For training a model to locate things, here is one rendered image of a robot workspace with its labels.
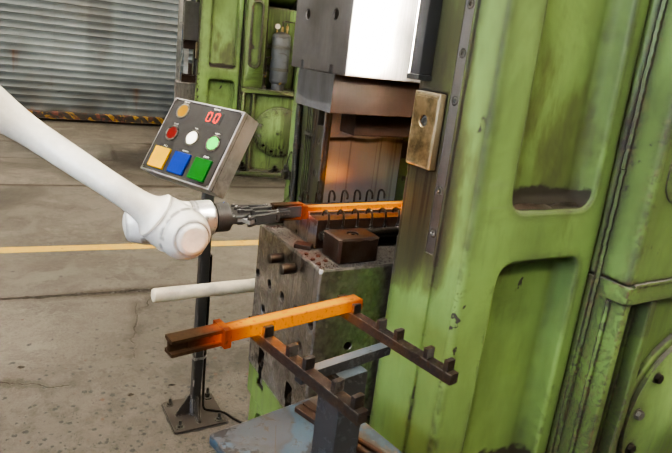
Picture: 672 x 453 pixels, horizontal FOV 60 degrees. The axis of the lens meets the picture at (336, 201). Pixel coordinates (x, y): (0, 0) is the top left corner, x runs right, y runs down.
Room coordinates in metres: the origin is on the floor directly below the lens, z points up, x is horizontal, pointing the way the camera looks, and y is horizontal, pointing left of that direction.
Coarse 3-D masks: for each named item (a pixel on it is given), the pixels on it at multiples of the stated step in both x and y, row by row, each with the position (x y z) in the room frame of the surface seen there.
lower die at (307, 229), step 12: (312, 204) 1.60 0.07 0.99; (312, 216) 1.47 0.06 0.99; (324, 216) 1.48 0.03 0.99; (336, 216) 1.49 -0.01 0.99; (348, 216) 1.51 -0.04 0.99; (360, 216) 1.52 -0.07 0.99; (384, 216) 1.55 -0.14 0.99; (396, 216) 1.57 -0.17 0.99; (288, 228) 1.58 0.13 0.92; (300, 228) 1.51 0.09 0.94; (312, 228) 1.46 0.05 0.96; (324, 228) 1.45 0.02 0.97; (336, 228) 1.47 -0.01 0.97; (312, 240) 1.45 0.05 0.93; (384, 240) 1.55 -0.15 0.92
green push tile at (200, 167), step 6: (198, 162) 1.81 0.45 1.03; (204, 162) 1.79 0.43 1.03; (210, 162) 1.78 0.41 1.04; (192, 168) 1.80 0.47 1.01; (198, 168) 1.79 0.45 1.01; (204, 168) 1.78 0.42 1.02; (192, 174) 1.79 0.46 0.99; (198, 174) 1.78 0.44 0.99; (204, 174) 1.77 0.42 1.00; (198, 180) 1.76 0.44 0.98
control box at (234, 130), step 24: (168, 120) 1.99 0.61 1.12; (192, 120) 1.94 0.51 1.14; (216, 120) 1.88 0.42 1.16; (240, 120) 1.84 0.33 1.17; (168, 144) 1.92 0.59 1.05; (192, 144) 1.87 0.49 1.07; (240, 144) 1.84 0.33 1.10; (144, 168) 1.91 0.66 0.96; (216, 168) 1.77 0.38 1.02; (216, 192) 1.76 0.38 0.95
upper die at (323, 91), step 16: (304, 80) 1.57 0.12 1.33; (320, 80) 1.49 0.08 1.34; (336, 80) 1.44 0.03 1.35; (352, 80) 1.46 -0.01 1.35; (368, 80) 1.49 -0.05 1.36; (384, 80) 1.51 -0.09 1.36; (304, 96) 1.56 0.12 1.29; (320, 96) 1.48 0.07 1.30; (336, 96) 1.44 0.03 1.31; (352, 96) 1.47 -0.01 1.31; (368, 96) 1.49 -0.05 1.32; (384, 96) 1.52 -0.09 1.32; (400, 96) 1.54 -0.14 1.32; (336, 112) 1.44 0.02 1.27; (352, 112) 1.47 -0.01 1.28; (368, 112) 1.49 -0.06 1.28; (384, 112) 1.52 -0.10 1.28; (400, 112) 1.55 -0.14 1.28
